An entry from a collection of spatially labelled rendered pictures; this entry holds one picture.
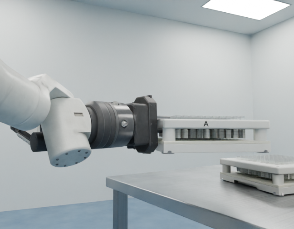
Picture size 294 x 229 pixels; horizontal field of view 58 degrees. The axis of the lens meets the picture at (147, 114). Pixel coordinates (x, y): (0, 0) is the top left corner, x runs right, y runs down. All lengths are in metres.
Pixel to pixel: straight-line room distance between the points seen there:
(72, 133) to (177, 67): 4.21
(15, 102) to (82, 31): 3.85
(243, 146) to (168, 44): 4.07
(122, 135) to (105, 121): 0.05
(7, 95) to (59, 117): 0.12
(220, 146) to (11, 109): 0.41
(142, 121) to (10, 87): 0.28
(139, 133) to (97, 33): 3.73
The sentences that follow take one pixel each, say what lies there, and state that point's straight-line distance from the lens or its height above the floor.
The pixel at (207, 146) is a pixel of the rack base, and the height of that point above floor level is 0.97.
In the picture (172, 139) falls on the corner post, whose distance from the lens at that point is 0.55.
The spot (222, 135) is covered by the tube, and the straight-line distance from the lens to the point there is 0.63.
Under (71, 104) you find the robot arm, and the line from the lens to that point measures 0.46.
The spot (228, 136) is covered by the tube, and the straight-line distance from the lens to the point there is 0.64.
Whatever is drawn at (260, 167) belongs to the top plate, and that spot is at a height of 0.90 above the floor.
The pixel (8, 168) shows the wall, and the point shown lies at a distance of 3.89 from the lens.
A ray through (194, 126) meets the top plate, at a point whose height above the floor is 1.01.
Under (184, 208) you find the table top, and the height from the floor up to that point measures 0.83.
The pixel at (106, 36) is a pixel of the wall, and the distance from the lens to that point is 4.24.
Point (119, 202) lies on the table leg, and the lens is 0.97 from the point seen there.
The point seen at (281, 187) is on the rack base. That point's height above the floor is 0.86.
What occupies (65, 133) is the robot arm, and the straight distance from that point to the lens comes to 0.42.
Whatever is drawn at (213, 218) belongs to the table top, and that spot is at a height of 0.83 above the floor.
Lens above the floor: 1.00
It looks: 4 degrees up
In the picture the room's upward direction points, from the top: straight up
